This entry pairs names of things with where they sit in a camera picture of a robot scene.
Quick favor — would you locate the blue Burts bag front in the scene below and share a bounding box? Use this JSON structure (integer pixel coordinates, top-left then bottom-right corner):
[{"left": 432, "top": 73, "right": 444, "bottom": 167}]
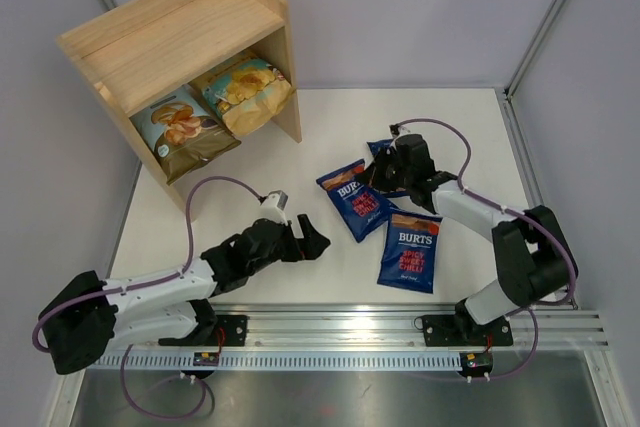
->
[{"left": 377, "top": 209, "right": 442, "bottom": 294}]

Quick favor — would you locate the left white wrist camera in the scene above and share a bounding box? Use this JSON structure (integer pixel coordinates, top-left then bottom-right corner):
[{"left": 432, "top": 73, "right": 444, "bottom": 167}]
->
[{"left": 259, "top": 190, "right": 288, "bottom": 225}]

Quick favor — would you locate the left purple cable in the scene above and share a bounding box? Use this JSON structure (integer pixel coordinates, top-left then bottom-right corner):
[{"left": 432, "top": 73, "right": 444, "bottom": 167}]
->
[{"left": 32, "top": 175, "right": 266, "bottom": 418}]

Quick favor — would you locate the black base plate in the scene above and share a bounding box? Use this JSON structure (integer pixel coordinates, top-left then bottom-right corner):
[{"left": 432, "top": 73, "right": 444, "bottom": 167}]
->
[
  {"left": 419, "top": 314, "right": 514, "bottom": 348},
  {"left": 201, "top": 314, "right": 249, "bottom": 348}
]

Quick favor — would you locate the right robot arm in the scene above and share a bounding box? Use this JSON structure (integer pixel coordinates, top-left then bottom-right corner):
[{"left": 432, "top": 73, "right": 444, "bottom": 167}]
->
[{"left": 356, "top": 124, "right": 578, "bottom": 346}]

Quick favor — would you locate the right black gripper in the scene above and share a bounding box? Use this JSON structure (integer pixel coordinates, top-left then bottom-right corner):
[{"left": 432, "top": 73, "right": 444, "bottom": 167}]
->
[{"left": 357, "top": 146, "right": 413, "bottom": 193}]

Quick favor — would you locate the tan kettle chips bag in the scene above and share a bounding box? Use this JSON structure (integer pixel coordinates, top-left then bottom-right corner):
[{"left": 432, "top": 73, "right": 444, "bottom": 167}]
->
[{"left": 189, "top": 49, "right": 293, "bottom": 137}]

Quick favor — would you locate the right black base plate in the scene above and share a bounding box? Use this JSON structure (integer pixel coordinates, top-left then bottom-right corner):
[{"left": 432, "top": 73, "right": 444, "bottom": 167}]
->
[{"left": 419, "top": 314, "right": 514, "bottom": 348}]

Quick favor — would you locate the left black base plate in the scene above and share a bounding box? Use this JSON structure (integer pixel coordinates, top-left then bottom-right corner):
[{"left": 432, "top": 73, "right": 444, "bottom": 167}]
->
[{"left": 201, "top": 314, "right": 249, "bottom": 348}]

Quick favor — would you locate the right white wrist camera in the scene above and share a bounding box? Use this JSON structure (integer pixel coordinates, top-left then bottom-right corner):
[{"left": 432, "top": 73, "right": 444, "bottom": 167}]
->
[{"left": 389, "top": 123, "right": 410, "bottom": 140}]

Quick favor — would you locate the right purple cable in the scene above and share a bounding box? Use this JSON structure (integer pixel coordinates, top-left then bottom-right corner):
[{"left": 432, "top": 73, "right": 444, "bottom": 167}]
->
[{"left": 399, "top": 117, "right": 579, "bottom": 381}]

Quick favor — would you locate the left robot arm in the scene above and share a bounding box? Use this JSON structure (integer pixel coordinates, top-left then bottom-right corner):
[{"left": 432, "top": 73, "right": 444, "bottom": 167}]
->
[{"left": 34, "top": 214, "right": 331, "bottom": 375}]

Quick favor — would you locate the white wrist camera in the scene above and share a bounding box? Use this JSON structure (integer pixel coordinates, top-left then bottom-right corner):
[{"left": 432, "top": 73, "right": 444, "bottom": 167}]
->
[
  {"left": 389, "top": 123, "right": 410, "bottom": 140},
  {"left": 259, "top": 190, "right": 288, "bottom": 225}
]

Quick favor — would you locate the purple cable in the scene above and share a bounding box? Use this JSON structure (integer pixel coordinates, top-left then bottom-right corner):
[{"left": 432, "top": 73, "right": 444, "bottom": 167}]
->
[
  {"left": 32, "top": 175, "right": 266, "bottom": 418},
  {"left": 399, "top": 117, "right": 579, "bottom": 381}
]

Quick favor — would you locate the wooden two-tier shelf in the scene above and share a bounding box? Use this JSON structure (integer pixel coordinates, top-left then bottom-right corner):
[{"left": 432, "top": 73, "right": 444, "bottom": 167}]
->
[{"left": 56, "top": 0, "right": 297, "bottom": 209}]

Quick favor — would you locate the white slotted cable duct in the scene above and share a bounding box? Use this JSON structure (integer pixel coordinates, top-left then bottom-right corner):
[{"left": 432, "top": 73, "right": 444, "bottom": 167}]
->
[{"left": 92, "top": 349, "right": 461, "bottom": 372}]

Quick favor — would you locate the blue Burts bag upside-down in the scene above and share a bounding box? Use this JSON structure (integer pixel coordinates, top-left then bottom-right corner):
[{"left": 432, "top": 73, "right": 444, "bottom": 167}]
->
[{"left": 366, "top": 136, "right": 417, "bottom": 198}]

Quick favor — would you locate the aluminium mounting rail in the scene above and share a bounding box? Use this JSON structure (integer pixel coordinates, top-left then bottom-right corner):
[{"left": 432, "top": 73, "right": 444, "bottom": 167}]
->
[{"left": 104, "top": 302, "right": 609, "bottom": 351}]

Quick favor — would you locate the blue burts bag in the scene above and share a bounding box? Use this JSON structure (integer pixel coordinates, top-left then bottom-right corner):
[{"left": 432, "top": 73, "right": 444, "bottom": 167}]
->
[
  {"left": 377, "top": 209, "right": 442, "bottom": 294},
  {"left": 316, "top": 159, "right": 395, "bottom": 243}
]

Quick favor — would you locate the light blue cassava chips bag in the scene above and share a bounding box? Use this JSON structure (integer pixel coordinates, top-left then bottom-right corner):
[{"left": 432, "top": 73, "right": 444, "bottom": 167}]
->
[{"left": 130, "top": 87, "right": 241, "bottom": 185}]

